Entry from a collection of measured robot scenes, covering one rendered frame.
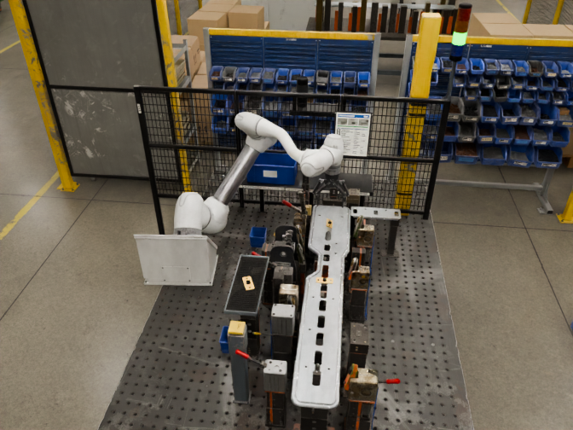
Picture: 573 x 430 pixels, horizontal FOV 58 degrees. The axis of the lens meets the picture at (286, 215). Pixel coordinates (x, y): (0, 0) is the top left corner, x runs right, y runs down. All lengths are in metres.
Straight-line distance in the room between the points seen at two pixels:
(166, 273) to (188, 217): 0.34
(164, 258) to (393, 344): 1.30
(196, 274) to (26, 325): 1.57
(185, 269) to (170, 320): 0.30
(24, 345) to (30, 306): 0.38
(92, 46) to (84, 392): 2.71
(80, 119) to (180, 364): 2.99
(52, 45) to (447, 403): 4.00
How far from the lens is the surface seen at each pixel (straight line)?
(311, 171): 2.51
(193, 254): 2.89
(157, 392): 2.58
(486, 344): 3.86
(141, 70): 4.65
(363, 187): 3.24
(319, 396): 2.14
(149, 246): 2.91
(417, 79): 3.18
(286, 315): 2.26
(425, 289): 3.07
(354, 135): 3.26
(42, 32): 4.93
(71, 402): 3.58
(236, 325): 2.16
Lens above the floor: 2.74
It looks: 35 degrees down
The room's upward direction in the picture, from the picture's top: straight up
